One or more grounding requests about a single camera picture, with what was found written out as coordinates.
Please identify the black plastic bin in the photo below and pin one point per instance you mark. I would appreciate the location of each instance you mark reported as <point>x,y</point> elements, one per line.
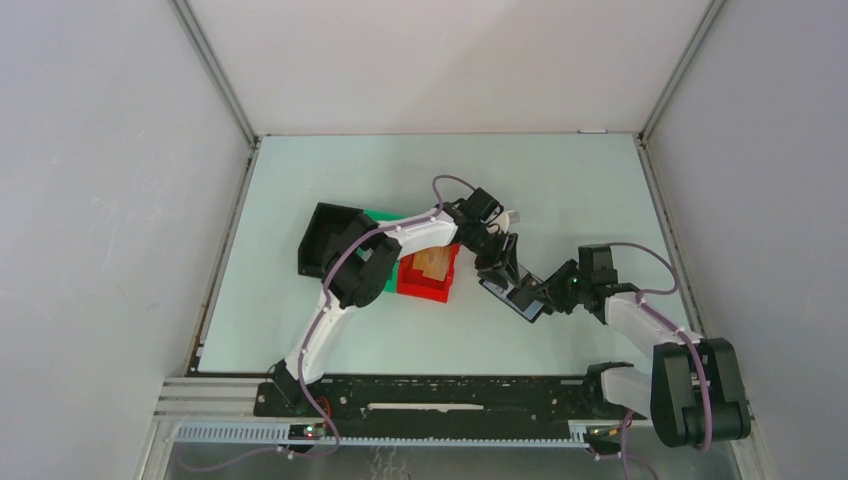
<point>327,220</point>

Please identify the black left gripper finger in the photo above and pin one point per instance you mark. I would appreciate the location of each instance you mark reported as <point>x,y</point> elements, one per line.
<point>492,270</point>
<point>511,271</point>

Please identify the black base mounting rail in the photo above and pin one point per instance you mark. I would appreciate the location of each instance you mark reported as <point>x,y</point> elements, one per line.
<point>393,410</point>

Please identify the green plastic bin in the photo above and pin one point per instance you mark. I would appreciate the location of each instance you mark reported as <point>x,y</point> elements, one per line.
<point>390,285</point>

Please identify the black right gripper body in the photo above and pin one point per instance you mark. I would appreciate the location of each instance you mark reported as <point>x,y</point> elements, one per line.
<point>574,288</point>

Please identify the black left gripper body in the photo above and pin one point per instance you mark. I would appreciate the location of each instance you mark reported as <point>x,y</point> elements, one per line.
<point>482,243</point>

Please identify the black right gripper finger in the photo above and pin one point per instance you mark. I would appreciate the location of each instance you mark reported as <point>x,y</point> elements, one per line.
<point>563,279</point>
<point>551,298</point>

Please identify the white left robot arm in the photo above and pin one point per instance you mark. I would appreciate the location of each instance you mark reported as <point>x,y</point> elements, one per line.
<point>353,256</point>

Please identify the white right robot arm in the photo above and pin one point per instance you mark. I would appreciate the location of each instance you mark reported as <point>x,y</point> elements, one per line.
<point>693,395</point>

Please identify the orange cards in red bin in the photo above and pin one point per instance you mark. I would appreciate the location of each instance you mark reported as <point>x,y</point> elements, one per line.
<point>433,263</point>

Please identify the red plastic bin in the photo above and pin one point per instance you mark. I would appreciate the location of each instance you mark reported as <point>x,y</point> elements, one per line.
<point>410,282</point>

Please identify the black leather card holder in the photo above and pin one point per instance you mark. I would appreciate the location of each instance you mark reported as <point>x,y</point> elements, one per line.
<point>525,298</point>

